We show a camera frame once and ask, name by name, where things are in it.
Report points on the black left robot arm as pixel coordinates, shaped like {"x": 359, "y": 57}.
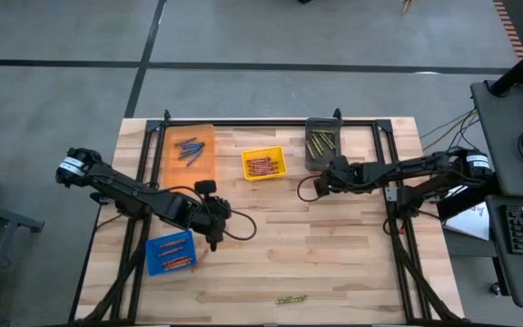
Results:
{"x": 121, "y": 188}

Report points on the black pole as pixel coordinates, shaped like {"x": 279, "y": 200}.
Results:
{"x": 516, "y": 72}

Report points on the grey side cart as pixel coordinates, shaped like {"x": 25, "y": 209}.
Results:
{"x": 7, "y": 217}

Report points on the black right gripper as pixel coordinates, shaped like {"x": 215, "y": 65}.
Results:
{"x": 343, "y": 177}

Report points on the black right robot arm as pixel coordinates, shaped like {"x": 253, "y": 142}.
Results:
{"x": 416, "y": 170}

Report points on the orange translucent plastic bin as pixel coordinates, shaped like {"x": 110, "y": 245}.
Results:
{"x": 175, "y": 177}

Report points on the pink red crayon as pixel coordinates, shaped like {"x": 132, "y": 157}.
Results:
{"x": 263, "y": 167}

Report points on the yellow green crayon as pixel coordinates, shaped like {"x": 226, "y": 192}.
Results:
{"x": 322, "y": 132}
{"x": 309, "y": 149}
{"x": 293, "y": 297}
{"x": 322, "y": 143}
{"x": 317, "y": 145}
{"x": 289, "y": 301}
{"x": 328, "y": 141}

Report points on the white paper sheet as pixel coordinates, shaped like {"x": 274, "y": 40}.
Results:
{"x": 470, "y": 222}

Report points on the purple blue crayon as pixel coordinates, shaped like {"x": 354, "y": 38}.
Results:
{"x": 190, "y": 152}

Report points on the black caster wheel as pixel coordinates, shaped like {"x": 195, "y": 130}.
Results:
{"x": 496, "y": 289}

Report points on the blue plastic basket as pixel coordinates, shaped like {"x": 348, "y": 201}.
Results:
{"x": 152, "y": 268}

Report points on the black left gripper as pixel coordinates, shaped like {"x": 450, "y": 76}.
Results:
{"x": 211, "y": 215}

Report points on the wooden stick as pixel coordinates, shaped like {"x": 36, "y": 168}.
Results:
{"x": 407, "y": 5}

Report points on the yellow plastic basket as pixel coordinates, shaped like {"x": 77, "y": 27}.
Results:
{"x": 245, "y": 175}

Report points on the grey plastic bin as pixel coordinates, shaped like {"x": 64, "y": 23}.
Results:
{"x": 334, "y": 161}

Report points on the black diagonal bar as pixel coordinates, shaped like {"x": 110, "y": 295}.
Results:
{"x": 466, "y": 204}

